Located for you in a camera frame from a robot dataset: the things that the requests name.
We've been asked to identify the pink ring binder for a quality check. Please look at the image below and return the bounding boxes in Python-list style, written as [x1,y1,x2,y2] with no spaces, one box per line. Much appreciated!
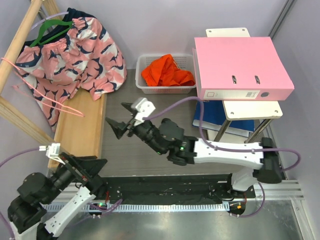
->
[193,37,295,101]

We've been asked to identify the wooden clothes rack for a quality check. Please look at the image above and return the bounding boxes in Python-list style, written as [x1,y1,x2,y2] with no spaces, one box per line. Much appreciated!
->
[0,0,107,171]

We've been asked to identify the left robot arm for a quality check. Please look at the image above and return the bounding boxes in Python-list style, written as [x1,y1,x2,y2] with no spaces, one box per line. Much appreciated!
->
[7,152,108,240]

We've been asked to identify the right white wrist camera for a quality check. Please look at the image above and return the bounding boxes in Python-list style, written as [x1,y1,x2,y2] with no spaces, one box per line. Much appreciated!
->
[131,97,156,127]

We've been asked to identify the white perforated basket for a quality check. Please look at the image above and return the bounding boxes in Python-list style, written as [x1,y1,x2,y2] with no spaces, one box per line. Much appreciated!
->
[135,53,196,94]

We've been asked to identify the orange shorts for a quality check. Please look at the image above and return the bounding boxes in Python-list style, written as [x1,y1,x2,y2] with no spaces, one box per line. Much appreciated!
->
[140,54,196,87]

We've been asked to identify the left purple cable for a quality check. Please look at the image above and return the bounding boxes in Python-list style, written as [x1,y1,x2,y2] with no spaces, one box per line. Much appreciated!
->
[0,147,41,238]

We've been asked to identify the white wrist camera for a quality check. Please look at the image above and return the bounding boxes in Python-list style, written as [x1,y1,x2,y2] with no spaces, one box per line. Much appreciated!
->
[131,97,156,127]
[38,143,63,163]

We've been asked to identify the blue book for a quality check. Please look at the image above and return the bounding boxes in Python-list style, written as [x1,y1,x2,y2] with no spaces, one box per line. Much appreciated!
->
[202,100,255,138]

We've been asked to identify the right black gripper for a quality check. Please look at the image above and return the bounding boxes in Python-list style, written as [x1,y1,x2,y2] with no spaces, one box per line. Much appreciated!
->
[105,102,165,156]

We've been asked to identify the white small shelf stand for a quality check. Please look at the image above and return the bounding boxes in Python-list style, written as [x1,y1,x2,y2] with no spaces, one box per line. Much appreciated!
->
[198,28,283,146]

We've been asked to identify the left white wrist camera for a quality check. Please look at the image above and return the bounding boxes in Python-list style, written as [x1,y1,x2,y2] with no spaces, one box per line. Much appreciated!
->
[38,143,63,163]

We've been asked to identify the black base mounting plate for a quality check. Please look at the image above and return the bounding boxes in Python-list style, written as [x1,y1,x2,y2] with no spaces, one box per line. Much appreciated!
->
[95,174,256,205]

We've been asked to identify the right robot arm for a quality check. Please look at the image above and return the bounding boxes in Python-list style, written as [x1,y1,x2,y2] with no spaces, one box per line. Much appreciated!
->
[105,97,282,198]

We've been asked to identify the aluminium slotted rail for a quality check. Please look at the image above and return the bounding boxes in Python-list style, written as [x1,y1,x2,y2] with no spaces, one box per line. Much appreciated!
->
[42,181,305,213]

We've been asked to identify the pink wire hanger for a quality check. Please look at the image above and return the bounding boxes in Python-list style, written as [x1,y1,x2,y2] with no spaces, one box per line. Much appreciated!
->
[0,57,85,118]

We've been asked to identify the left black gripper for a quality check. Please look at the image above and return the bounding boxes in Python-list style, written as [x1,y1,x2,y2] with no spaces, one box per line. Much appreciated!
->
[43,150,108,203]

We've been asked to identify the pink patterned shorts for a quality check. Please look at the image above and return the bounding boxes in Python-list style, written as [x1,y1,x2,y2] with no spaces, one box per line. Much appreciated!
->
[15,7,127,131]

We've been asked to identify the green hanger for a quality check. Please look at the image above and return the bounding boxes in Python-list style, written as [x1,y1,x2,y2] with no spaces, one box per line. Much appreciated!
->
[29,19,76,48]

